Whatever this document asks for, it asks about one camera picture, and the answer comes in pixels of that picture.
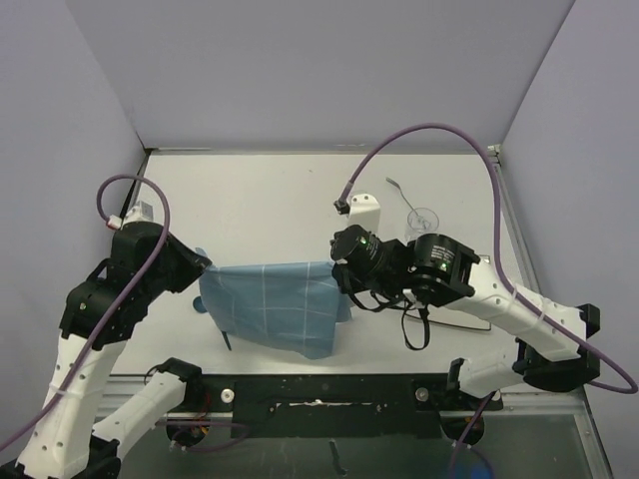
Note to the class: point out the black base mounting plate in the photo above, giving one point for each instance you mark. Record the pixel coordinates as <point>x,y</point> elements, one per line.
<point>314,406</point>

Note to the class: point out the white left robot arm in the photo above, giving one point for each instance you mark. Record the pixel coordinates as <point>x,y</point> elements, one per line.
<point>67,440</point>

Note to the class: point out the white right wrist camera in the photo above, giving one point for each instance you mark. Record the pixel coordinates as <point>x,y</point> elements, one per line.
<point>360,209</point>

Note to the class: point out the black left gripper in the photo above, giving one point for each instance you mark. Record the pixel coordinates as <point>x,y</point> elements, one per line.
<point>194,262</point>

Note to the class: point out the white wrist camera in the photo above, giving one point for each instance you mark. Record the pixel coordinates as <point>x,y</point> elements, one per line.
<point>139,212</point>
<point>360,209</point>

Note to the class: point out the aluminium frame rail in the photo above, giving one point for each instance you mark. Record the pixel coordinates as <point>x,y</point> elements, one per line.
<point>589,436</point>

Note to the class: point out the clear wine glass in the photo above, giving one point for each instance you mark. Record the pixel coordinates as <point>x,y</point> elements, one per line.
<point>414,229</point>

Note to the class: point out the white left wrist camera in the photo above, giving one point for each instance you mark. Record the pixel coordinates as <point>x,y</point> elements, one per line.
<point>139,212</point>

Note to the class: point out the dark blue plastic spoon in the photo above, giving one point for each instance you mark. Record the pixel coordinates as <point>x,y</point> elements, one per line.
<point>198,305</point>

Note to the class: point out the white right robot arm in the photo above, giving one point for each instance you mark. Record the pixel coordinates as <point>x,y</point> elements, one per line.
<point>550,355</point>

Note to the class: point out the silver metal fork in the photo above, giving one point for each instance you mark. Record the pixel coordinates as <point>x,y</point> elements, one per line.
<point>412,209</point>

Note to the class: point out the square white plate black rim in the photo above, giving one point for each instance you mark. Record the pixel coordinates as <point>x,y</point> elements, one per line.
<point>449,322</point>

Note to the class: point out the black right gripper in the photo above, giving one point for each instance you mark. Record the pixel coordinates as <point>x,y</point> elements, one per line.
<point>349,283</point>

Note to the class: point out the dark blue plastic knife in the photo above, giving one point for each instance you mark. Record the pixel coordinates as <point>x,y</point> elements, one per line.
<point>226,341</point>

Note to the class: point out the blue checked cloth napkin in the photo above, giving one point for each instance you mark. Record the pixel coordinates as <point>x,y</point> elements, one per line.
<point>293,306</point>

